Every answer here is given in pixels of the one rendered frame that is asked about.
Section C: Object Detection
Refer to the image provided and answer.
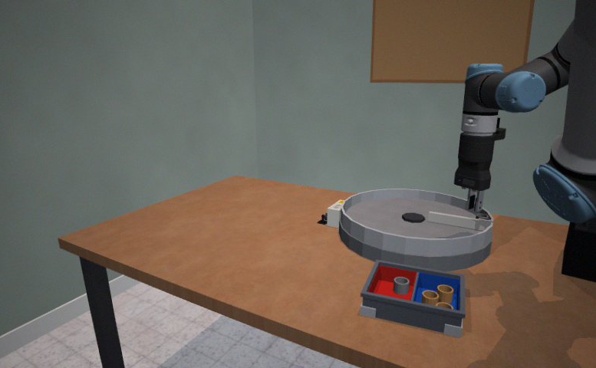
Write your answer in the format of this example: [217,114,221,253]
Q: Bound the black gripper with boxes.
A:
[454,114,506,212]

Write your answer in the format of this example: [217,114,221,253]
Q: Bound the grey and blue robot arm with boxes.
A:
[463,0,596,223]

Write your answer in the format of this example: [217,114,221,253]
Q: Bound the red and blue divided bin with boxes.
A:
[360,260,466,337]

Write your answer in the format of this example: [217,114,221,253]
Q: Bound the grey round turntable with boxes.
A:
[317,189,494,271]

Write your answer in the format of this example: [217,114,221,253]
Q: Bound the bronze bushing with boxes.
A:
[421,291,439,305]
[436,284,453,304]
[436,302,453,309]

